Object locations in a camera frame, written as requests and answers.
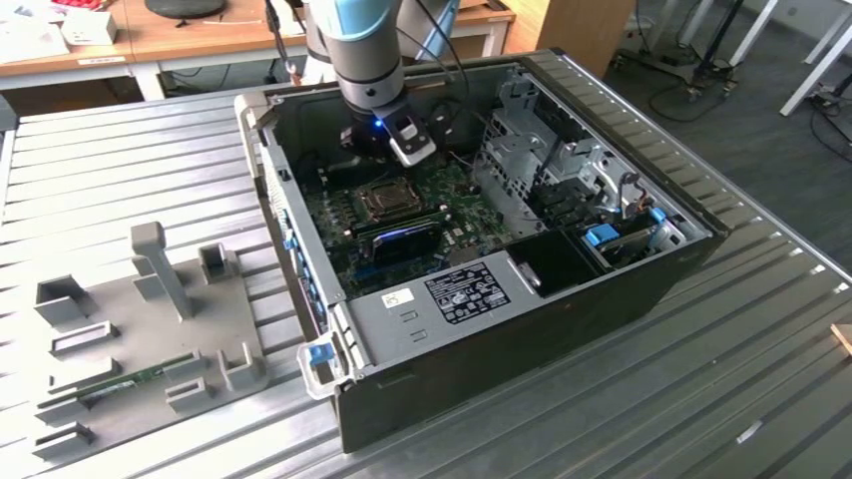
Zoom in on black PC case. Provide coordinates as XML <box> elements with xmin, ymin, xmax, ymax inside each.
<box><xmin>233</xmin><ymin>48</ymin><xmax>733</xmax><ymax>454</ymax></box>

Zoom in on metal socket cover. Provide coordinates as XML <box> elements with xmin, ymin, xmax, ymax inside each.
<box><xmin>359</xmin><ymin>177</ymin><xmax>427</xmax><ymax>223</ymax></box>

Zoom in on black graphics card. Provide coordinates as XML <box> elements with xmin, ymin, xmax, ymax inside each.
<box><xmin>369</xmin><ymin>222</ymin><xmax>445</xmax><ymax>269</ymax></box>

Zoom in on white cardboard box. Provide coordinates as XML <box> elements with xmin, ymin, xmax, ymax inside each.
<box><xmin>59</xmin><ymin>9</ymin><xmax>119</xmax><ymax>47</ymax></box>

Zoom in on grey power supply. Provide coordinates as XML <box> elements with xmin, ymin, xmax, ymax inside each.
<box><xmin>343</xmin><ymin>248</ymin><xmax>547</xmax><ymax>368</ymax></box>

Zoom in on black wheeled stand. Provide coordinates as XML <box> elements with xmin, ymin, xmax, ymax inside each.
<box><xmin>608</xmin><ymin>0</ymin><xmax>751</xmax><ymax>104</ymax></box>

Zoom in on wooden desk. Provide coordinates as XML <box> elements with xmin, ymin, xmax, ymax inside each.
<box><xmin>0</xmin><ymin>0</ymin><xmax>165</xmax><ymax>101</ymax></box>
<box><xmin>123</xmin><ymin>0</ymin><xmax>517</xmax><ymax>101</ymax></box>

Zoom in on metal drive cage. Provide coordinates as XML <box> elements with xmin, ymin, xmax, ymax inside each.
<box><xmin>475</xmin><ymin>67</ymin><xmax>613</xmax><ymax>236</ymax></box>

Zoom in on wooden cabinet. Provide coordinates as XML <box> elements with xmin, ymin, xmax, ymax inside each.
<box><xmin>535</xmin><ymin>0</ymin><xmax>633</xmax><ymax>79</ymax></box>

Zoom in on CPU socket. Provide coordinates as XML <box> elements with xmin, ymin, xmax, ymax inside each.
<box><xmin>355</xmin><ymin>174</ymin><xmax>427</xmax><ymax>225</ymax></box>

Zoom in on green motherboard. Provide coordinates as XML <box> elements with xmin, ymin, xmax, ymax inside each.
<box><xmin>303</xmin><ymin>149</ymin><xmax>553</xmax><ymax>300</ymax></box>

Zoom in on black disk wire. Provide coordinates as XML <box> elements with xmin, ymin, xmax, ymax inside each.
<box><xmin>615</xmin><ymin>172</ymin><xmax>651</xmax><ymax>221</ymax></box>

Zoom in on silver CPU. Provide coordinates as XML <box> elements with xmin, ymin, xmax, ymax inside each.
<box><xmin>371</xmin><ymin>187</ymin><xmax>412</xmax><ymax>211</ymax></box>

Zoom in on green RAM stick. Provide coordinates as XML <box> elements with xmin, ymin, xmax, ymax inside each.
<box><xmin>349</xmin><ymin>212</ymin><xmax>445</xmax><ymax>239</ymax></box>
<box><xmin>72</xmin><ymin>362</ymin><xmax>176</xmax><ymax>403</ymax></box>

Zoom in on blue expansion slot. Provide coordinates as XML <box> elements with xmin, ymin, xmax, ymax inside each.
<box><xmin>355</xmin><ymin>259</ymin><xmax>405</xmax><ymax>284</ymax></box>

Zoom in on hard disk in blue carrier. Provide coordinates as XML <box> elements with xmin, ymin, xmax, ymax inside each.
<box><xmin>579</xmin><ymin>223</ymin><xmax>661</xmax><ymax>271</ymax></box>

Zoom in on grey parts rack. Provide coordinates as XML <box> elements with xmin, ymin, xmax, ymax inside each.
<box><xmin>29</xmin><ymin>222</ymin><xmax>272</xmax><ymax>463</ymax></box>

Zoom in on white paper sheets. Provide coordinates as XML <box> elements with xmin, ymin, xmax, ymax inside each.
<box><xmin>0</xmin><ymin>4</ymin><xmax>69</xmax><ymax>65</ymax></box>

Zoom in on white table frame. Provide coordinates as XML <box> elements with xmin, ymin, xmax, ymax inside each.
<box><xmin>777</xmin><ymin>27</ymin><xmax>852</xmax><ymax>117</ymax></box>
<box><xmin>728</xmin><ymin>0</ymin><xmax>781</xmax><ymax>67</ymax></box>

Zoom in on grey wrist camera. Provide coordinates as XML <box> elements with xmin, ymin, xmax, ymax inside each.
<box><xmin>372</xmin><ymin>104</ymin><xmax>439</xmax><ymax>169</ymax></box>

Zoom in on black round pad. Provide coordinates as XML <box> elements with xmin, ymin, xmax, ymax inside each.
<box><xmin>144</xmin><ymin>0</ymin><xmax>227</xmax><ymax>20</ymax></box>

